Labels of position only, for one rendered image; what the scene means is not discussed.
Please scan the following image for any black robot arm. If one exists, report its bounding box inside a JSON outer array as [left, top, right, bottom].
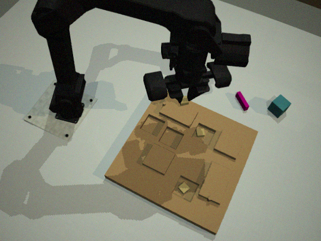
[[31, 0, 251, 124]]

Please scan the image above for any magenta rectangular block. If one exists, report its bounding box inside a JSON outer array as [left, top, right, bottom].
[[236, 92, 249, 111]]

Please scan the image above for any teal cube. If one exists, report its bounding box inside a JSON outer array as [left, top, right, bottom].
[[267, 94, 291, 118]]

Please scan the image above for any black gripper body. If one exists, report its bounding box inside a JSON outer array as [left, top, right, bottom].
[[143, 52, 232, 101]]

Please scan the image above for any small yellow block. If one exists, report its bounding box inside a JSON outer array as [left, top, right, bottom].
[[180, 96, 189, 106], [196, 128, 205, 137], [178, 182, 190, 194]]

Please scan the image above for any tan square board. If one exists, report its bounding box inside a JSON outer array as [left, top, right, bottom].
[[105, 93, 258, 235]]

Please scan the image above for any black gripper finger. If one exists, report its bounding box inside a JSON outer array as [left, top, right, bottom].
[[168, 90, 184, 103], [187, 85, 210, 101]]

